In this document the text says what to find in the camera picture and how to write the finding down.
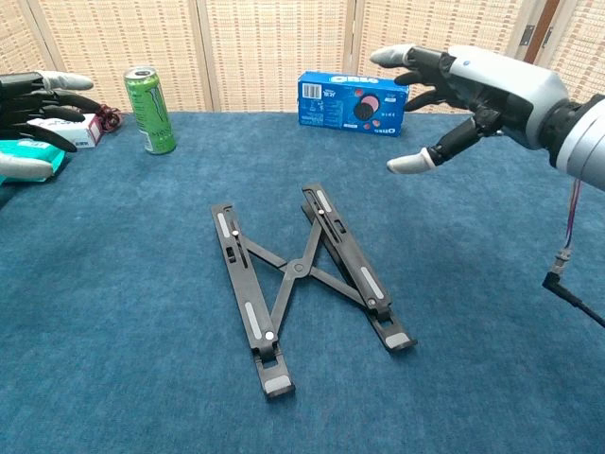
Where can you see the teal wet wipes pack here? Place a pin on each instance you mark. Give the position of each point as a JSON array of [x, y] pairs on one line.
[[57, 158]]

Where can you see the black folding laptop stand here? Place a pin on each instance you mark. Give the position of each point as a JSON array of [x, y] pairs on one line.
[[236, 274]]

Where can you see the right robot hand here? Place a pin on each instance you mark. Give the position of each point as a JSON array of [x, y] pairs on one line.
[[510, 90]]

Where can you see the blue table mat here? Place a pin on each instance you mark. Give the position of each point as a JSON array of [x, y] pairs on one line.
[[142, 307]]

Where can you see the blue Oreo cookie box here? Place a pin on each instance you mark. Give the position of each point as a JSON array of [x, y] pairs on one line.
[[331, 104]]

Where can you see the white toothpaste box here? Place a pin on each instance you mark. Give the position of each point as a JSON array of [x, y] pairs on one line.
[[85, 134]]

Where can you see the bamboo folding screen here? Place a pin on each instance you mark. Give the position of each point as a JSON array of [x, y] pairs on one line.
[[264, 52]]

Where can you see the green drink can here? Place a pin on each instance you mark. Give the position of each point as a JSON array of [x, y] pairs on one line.
[[153, 113]]

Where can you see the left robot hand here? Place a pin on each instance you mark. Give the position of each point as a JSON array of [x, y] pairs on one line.
[[23, 101]]

